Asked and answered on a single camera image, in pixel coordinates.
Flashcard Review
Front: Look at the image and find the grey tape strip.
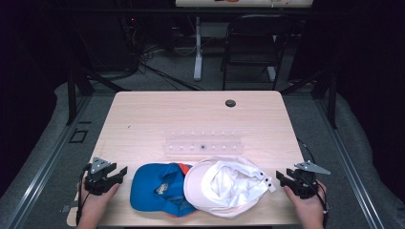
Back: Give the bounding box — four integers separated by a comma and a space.
59, 204, 79, 214

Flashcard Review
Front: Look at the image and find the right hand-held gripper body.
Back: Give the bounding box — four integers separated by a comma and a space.
286, 159, 331, 200

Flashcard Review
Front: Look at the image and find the black metal stand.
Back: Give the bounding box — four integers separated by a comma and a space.
65, 63, 132, 127
280, 65, 339, 130

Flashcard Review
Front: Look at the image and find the clear acrylic rack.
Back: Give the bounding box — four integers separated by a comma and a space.
163, 128, 245, 157

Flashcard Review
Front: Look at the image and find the white baseball cap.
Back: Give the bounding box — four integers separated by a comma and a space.
182, 155, 277, 219

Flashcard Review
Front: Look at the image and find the black folding chair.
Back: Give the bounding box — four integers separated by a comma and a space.
220, 13, 295, 92

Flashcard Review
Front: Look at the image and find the aluminium floor rail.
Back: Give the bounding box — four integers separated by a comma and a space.
313, 96, 386, 229
6, 94, 94, 229

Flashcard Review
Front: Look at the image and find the blue baseball cap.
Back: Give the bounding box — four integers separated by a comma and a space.
129, 162, 199, 219

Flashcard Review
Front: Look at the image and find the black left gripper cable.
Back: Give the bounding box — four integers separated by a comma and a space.
75, 163, 94, 226

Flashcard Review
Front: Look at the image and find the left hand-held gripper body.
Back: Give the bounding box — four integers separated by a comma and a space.
83, 156, 117, 197

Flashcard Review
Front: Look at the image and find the bundle of black floor cables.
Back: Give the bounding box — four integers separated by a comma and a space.
120, 15, 204, 92

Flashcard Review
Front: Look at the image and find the person's right hand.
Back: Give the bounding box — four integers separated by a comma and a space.
283, 180, 328, 229

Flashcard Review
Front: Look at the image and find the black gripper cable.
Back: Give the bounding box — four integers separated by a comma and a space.
75, 163, 94, 226
296, 138, 330, 228

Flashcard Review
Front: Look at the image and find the white desk leg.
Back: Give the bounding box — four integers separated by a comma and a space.
193, 16, 204, 82

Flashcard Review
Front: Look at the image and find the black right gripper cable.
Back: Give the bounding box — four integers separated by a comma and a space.
296, 138, 330, 228

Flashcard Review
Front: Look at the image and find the person's left hand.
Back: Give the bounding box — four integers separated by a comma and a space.
75, 176, 121, 229

